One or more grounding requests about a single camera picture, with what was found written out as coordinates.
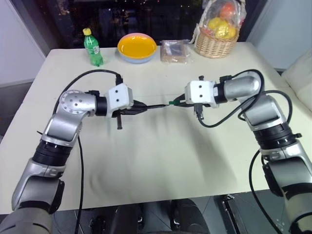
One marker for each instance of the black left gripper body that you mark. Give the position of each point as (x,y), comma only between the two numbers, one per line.
(119,122)

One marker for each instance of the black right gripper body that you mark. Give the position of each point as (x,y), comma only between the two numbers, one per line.
(199,111)

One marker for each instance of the green marker cap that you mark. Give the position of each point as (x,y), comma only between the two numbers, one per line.
(173,102)

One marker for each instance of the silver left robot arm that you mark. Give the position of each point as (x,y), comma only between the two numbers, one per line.
(73,103)

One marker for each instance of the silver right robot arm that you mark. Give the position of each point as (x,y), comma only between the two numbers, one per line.
(265,109)

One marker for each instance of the light blue bowl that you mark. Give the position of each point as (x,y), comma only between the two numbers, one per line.
(136,60)

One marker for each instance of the brown packet in clear plastic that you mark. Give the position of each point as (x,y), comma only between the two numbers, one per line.
(174,51)

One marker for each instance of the yellow bowl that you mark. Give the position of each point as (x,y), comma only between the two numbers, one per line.
(137,46)

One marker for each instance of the wicker basket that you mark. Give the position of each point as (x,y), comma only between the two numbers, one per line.
(214,46)

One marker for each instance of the green plastic soda bottle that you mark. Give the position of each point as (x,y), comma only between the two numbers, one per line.
(93,48)

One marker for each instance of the yellow fruit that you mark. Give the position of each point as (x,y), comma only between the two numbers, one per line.
(228,32)
(216,23)

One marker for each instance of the dark rounded shape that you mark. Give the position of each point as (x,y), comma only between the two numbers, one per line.
(186,215)
(126,217)

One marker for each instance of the orange fruit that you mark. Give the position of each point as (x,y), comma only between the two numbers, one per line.
(228,9)

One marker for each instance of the white sofa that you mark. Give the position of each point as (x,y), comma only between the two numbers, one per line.
(301,73)

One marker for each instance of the black case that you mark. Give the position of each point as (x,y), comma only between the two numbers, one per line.
(246,214)

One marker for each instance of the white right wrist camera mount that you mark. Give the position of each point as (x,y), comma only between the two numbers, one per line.
(200,91)

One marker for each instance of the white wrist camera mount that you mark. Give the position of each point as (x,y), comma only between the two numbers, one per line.
(200,91)
(119,96)

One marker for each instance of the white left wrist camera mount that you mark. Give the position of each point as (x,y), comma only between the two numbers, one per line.
(119,96)

